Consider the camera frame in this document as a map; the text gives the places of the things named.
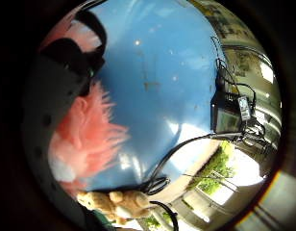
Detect pink fluffy soft toy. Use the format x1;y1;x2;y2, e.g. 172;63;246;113
38;15;131;197

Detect brown teddy bear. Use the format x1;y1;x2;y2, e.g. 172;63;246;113
76;190;156;226

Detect black electronic box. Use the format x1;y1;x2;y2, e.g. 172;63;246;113
210;74;252;135

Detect small labelled black adapter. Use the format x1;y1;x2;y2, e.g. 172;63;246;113
237;95;253;121

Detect green shrub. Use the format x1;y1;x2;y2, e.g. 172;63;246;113
187;141;236;196

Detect long black cable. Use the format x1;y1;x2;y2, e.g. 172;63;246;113
139;132;243;196

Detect thin black wire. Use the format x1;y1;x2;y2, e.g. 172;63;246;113
210;36;258;107

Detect black cable loop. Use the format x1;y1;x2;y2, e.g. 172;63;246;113
149;200;180;231

